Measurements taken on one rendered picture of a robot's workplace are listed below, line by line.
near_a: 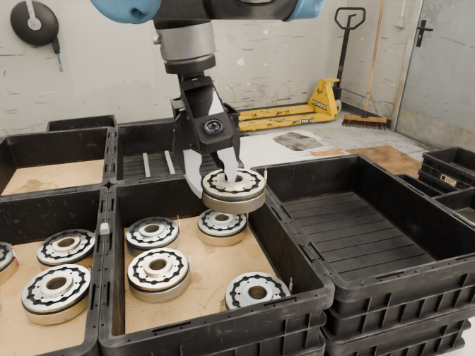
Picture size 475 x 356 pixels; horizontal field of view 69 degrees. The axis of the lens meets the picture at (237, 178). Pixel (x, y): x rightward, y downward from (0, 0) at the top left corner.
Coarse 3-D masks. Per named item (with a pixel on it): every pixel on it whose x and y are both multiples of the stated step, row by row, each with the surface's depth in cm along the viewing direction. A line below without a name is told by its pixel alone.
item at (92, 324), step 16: (64, 192) 69; (80, 192) 69; (96, 240) 55; (96, 256) 51; (96, 272) 48; (96, 288) 46; (96, 304) 43; (96, 320) 41; (96, 336) 39; (48, 352) 37; (64, 352) 37; (80, 352) 37; (96, 352) 39
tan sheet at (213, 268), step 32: (192, 224) 76; (128, 256) 67; (192, 256) 67; (224, 256) 67; (256, 256) 67; (128, 288) 59; (192, 288) 59; (224, 288) 59; (128, 320) 53; (160, 320) 53
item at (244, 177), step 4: (224, 176) 57; (236, 176) 57; (240, 176) 57; (244, 176) 57; (220, 180) 55; (224, 180) 55; (244, 180) 55; (248, 180) 56; (224, 184) 54; (228, 184) 54; (232, 184) 54; (236, 184) 54; (240, 184) 54; (244, 184) 55
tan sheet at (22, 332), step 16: (32, 256) 67; (16, 272) 63; (32, 272) 63; (0, 288) 59; (16, 288) 59; (16, 304) 56; (0, 320) 53; (16, 320) 53; (80, 320) 53; (0, 336) 51; (16, 336) 51; (32, 336) 51; (48, 336) 51; (64, 336) 51; (80, 336) 51; (0, 352) 48; (16, 352) 48; (32, 352) 48
